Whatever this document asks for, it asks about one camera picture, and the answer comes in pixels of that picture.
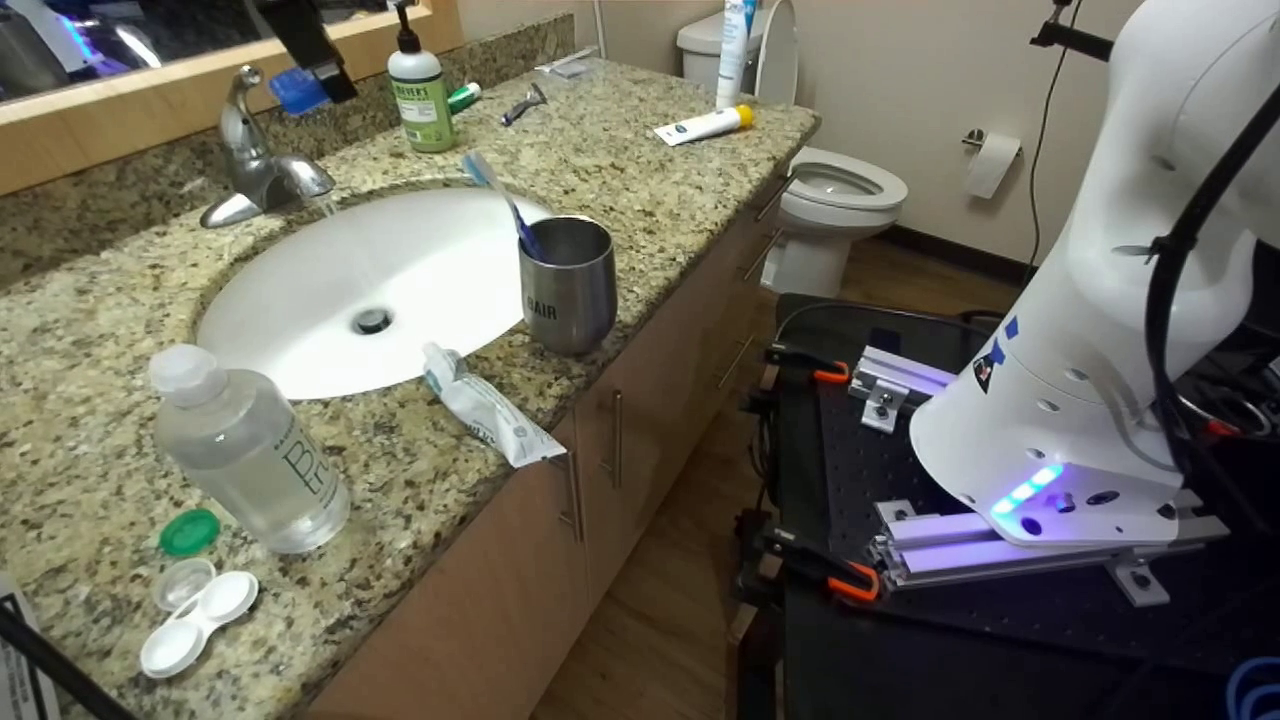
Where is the blue dental floss box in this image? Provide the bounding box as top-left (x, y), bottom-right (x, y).
top-left (268, 64), bottom-right (331, 120)

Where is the green pump bottle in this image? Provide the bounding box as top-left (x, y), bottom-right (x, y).
top-left (382, 0), bottom-right (460, 156)

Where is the chrome faucet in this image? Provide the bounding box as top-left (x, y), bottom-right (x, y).
top-left (196, 59), bottom-right (342, 233)

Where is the wood framed mirror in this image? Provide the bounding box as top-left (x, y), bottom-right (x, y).
top-left (0, 0), bottom-right (465, 198)

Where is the blue grey razor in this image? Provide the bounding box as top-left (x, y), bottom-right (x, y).
top-left (496, 80), bottom-right (554, 130)

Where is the white sink basin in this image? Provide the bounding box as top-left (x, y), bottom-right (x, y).
top-left (192, 180), bottom-right (556, 402)

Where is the pale plastic packet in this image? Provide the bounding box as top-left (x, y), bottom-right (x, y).
top-left (536, 43), bottom-right (606, 85)

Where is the blue toothbrush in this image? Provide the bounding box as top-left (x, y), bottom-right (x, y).
top-left (455, 149), bottom-right (546, 265)

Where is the metal sink drain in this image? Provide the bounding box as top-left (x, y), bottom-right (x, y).
top-left (350, 300), bottom-right (402, 340)

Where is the stainless steel cup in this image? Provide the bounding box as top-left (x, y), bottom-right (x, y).
top-left (515, 216), bottom-right (622, 361)

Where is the white sunscreen tube yellow cap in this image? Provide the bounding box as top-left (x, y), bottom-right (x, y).
top-left (648, 101), bottom-right (759, 153)

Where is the crumpled white toothpaste tube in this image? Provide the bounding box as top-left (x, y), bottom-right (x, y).
top-left (422, 340), bottom-right (574, 472)

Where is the tall white lotion tube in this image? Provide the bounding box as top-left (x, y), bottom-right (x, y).
top-left (714, 0), bottom-right (752, 114)

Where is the clear plastic bottle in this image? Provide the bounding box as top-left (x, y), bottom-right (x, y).
top-left (145, 340), bottom-right (358, 559)

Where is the green round cap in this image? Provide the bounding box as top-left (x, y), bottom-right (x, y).
top-left (158, 508), bottom-right (226, 559)

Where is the white toilet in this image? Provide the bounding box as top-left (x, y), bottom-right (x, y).
top-left (671, 0), bottom-right (914, 305)

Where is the white contact lens case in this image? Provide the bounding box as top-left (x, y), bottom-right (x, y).
top-left (137, 557), bottom-right (264, 686)

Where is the wooden vanity cabinet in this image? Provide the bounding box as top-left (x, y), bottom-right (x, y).
top-left (297, 171), bottom-right (803, 720)

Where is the orange black clamp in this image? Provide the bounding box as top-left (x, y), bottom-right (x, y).
top-left (764, 340), bottom-right (856, 390)
top-left (737, 513), bottom-right (888, 610)

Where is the black stand leg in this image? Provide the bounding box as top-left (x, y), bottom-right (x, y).
top-left (0, 591), bottom-right (137, 720)

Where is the toilet paper roll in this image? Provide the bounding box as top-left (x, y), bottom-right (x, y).
top-left (959, 123), bottom-right (1029, 209)

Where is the black robot table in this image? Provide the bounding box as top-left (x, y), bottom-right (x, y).
top-left (737, 291), bottom-right (1280, 720)

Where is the metal cabinet door handle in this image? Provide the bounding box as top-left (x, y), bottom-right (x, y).
top-left (554, 447), bottom-right (593, 542)
top-left (606, 385), bottom-right (632, 490)

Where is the thin black wall cable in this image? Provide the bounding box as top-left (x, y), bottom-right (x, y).
top-left (1021, 0), bottom-right (1116, 267)

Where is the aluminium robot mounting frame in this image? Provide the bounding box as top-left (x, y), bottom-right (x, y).
top-left (845, 340), bottom-right (1231, 610)

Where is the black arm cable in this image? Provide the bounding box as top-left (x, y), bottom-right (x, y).
top-left (1139, 80), bottom-right (1280, 454)

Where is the blue cable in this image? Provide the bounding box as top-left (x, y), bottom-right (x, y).
top-left (1225, 652), bottom-right (1280, 720)

